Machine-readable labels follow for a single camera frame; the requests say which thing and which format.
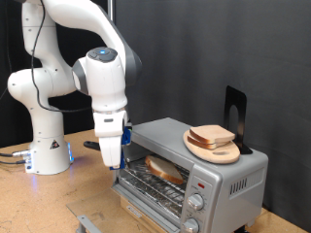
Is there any wooden toast slice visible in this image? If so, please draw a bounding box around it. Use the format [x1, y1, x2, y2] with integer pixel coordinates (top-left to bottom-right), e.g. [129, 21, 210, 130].
[189, 124, 236, 145]
[187, 135, 227, 150]

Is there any black metal bookend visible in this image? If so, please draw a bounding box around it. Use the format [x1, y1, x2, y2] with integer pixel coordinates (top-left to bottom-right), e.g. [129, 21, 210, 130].
[223, 84, 254, 155]

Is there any black base cable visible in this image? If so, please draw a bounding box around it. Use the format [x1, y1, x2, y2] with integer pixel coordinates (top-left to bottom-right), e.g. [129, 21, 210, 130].
[0, 158, 32, 166]
[0, 149, 32, 158]

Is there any silver toaster oven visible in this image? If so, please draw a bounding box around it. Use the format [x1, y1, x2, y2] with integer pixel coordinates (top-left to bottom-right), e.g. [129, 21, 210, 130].
[111, 116, 269, 233]

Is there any glass oven door with handle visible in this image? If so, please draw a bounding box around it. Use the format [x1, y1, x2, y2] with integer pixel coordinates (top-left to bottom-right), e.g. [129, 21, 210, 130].
[66, 184, 178, 233]

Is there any vertical metal pole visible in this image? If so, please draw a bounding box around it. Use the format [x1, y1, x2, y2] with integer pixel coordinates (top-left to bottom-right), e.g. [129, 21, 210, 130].
[107, 0, 115, 23]

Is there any round wooden plate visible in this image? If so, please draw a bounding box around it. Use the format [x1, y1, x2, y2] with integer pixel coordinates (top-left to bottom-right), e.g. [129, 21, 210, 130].
[183, 129, 241, 165]

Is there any wire oven rack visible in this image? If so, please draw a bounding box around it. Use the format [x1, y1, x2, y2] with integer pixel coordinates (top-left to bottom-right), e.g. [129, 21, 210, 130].
[122, 157, 190, 215]

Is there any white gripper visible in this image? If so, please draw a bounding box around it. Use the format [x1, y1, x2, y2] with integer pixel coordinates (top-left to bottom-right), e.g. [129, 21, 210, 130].
[92, 109, 129, 168]

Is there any silver oven knob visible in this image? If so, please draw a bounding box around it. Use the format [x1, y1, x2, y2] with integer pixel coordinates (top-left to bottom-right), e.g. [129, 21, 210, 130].
[182, 217, 200, 233]
[187, 193, 205, 212]

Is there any white bread slice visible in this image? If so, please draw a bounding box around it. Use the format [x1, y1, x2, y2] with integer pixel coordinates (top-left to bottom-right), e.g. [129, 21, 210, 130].
[144, 154, 185, 185]

